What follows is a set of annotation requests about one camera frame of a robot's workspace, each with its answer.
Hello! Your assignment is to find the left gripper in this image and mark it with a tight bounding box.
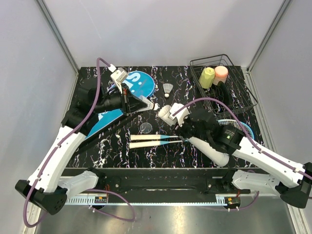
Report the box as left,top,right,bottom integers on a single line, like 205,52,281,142
94,83,148,116

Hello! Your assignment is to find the clear plastic tube lid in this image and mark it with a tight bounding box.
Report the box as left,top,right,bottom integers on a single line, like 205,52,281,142
139,122,153,134

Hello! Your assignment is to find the white shuttlecock tube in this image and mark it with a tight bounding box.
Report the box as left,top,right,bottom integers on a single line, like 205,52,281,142
158,103,229,167

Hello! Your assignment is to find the white shuttlecock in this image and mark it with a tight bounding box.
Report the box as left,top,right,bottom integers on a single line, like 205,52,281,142
163,83,173,98
139,96,159,112

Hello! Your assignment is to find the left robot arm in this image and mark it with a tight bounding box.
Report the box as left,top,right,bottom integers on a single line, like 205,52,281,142
15,81,155,215

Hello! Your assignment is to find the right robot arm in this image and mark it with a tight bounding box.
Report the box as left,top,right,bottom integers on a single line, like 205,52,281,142
174,109,312,209

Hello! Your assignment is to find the blue badminton racket upper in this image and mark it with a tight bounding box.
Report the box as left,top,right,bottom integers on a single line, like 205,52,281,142
130,134,179,141

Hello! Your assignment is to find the blue badminton racket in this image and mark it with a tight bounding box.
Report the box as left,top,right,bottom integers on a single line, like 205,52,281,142
129,119,254,149
130,134,179,141

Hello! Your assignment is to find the blue badminton racket lower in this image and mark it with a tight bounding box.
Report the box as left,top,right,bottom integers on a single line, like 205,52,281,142
129,119,254,149

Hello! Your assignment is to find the blue racket bag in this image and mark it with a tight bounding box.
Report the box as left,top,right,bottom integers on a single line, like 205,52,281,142
86,70,158,138

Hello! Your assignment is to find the black bowl in basket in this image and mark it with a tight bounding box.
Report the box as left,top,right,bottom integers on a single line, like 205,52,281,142
213,81,230,106

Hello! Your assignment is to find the yellow-green cup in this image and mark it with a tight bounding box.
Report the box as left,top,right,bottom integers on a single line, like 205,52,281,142
199,67,215,89

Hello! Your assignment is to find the pink cup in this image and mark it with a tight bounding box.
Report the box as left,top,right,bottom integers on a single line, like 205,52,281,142
214,66,229,85

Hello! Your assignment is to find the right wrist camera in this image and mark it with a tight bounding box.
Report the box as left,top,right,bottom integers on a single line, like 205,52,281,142
169,103,190,127

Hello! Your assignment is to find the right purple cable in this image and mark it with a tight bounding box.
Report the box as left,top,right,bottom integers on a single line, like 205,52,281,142
173,97,312,212

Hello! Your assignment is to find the purple cable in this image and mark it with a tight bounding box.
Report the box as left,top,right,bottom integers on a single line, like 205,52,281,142
23,58,136,229
173,97,312,212

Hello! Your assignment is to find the black wire basket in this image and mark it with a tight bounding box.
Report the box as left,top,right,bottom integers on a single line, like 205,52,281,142
190,54,258,115

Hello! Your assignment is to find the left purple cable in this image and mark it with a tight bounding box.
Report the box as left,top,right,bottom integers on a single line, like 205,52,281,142
23,58,136,229

